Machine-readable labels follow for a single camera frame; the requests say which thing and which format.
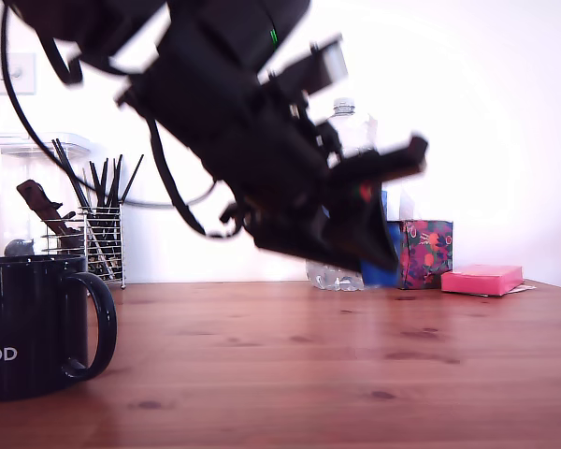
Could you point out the clear plastic storage container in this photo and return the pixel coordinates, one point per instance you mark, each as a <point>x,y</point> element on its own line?
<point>9,187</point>

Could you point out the dark brown wooden utensil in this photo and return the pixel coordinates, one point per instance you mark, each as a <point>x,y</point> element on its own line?
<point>42,201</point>

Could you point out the floral tissue box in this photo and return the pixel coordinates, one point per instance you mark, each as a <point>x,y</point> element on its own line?
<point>425,252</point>

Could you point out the large clear water bottle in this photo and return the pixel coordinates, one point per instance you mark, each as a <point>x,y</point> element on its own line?
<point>336,280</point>

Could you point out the black mug with white lettering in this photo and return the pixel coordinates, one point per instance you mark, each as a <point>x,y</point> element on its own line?
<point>28,327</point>

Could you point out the pink flat box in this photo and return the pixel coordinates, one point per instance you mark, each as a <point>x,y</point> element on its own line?
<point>481,279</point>

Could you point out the paper sheet under pink box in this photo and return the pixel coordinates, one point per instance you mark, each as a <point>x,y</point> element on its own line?
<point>526,288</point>

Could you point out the white tissue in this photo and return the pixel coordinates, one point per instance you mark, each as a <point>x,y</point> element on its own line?
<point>409,206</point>

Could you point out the grey round object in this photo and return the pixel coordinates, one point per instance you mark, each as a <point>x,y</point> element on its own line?
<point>18,248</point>

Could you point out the blue coffee capsule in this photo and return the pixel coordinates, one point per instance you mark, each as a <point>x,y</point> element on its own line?
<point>378,278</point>

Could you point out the black chopstick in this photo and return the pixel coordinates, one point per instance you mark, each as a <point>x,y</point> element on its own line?
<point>133,178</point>
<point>118,180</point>
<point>75,172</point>
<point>67,169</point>
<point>112,184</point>
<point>104,182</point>
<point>95,184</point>

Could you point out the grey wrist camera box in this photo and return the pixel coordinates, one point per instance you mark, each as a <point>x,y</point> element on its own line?
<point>332,61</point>

